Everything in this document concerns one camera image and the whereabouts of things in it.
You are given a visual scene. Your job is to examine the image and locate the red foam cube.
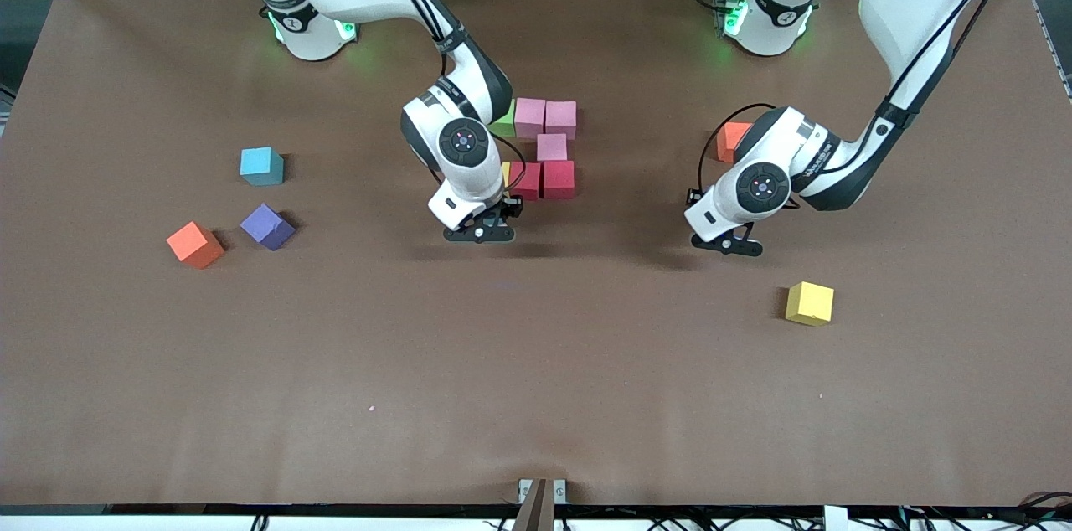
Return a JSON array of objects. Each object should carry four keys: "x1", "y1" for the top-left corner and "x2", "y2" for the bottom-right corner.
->
[
  {"x1": 509, "y1": 162, "x2": 544, "y2": 202},
  {"x1": 541, "y1": 160, "x2": 577, "y2": 200}
]

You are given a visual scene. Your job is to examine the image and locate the orange foam cube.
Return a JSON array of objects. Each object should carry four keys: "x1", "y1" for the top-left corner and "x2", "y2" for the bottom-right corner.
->
[
  {"x1": 717, "y1": 121, "x2": 753, "y2": 164},
  {"x1": 166, "y1": 220, "x2": 225, "y2": 271}
]

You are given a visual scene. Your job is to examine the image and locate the purple foam cube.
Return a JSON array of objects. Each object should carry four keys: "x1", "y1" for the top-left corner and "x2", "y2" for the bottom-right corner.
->
[{"x1": 240, "y1": 203, "x2": 296, "y2": 252}]

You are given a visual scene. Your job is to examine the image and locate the cyan foam cube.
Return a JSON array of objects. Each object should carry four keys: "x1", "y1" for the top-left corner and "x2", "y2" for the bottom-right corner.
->
[{"x1": 240, "y1": 147, "x2": 286, "y2": 187}]

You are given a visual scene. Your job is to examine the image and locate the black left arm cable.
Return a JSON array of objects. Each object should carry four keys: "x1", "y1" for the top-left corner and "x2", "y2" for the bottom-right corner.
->
[{"x1": 687, "y1": 102, "x2": 777, "y2": 207}]

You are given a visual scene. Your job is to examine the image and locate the metal bracket plate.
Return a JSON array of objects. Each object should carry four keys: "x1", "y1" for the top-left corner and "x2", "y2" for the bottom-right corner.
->
[{"x1": 518, "y1": 478, "x2": 567, "y2": 505}]

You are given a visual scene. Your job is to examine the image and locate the grey camera pole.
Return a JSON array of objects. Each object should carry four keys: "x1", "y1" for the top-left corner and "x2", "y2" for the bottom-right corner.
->
[{"x1": 511, "y1": 478, "x2": 558, "y2": 531}]

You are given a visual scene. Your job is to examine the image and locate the white table frame rail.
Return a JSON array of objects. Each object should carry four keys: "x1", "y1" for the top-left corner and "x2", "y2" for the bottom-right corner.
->
[{"x1": 0, "y1": 504, "x2": 1072, "y2": 531}]

